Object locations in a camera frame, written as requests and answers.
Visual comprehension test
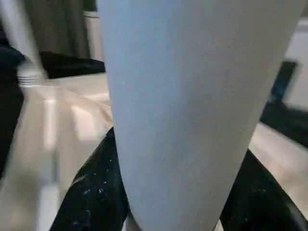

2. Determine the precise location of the white plastic table top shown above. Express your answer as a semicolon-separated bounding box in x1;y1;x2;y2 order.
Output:
0;72;308;231

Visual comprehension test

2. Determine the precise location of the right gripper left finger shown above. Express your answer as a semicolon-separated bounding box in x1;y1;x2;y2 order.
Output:
50;126;131;231

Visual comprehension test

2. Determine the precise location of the white cabinet with glass doors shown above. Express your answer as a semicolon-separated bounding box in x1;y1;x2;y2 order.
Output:
269;18;308;114

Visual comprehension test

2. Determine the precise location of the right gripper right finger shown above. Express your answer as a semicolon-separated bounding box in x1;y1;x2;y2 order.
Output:
218;148;308;231

